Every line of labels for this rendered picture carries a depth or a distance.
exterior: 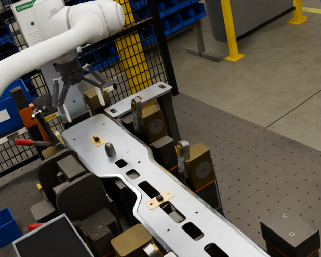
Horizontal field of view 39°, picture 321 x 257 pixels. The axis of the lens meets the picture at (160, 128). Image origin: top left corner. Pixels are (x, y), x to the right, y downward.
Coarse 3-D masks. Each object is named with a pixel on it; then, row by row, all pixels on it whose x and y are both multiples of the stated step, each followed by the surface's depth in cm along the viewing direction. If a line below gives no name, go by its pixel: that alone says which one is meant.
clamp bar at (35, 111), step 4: (36, 108) 156; (44, 108) 154; (32, 112) 154; (36, 112) 153; (40, 112) 153; (48, 112) 156; (32, 116) 154; (36, 116) 153; (40, 116) 154; (40, 120) 154; (44, 120) 155; (40, 124) 157; (44, 124) 156; (44, 128) 156; (48, 128) 157; (48, 132) 157; (52, 132) 158; (48, 136) 158; (52, 136) 159; (56, 136) 160; (52, 140) 159; (56, 140) 160; (56, 144) 161
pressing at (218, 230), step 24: (96, 120) 184; (72, 144) 173; (120, 144) 165; (144, 144) 161; (96, 168) 156; (120, 168) 152; (144, 168) 149; (144, 192) 139; (192, 192) 134; (144, 216) 130; (168, 216) 127; (192, 216) 125; (216, 216) 123; (168, 240) 120; (192, 240) 118; (216, 240) 116; (240, 240) 114
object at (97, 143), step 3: (96, 135) 174; (90, 138) 173; (93, 138) 172; (99, 138) 171; (93, 141) 170; (96, 141) 170; (99, 141) 169; (102, 141) 169; (96, 144) 168; (99, 144) 168; (102, 144) 167
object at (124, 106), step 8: (152, 88) 196; (160, 88) 194; (168, 88) 193; (136, 96) 194; (144, 96) 192; (152, 96) 190; (120, 104) 191; (128, 104) 189; (144, 104) 188; (120, 112) 185; (128, 112) 186
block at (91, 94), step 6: (90, 90) 195; (84, 96) 196; (90, 96) 190; (96, 96) 190; (102, 96) 192; (108, 96) 193; (90, 102) 192; (96, 102) 191; (108, 102) 194; (90, 108) 198; (96, 108) 192; (102, 108) 194
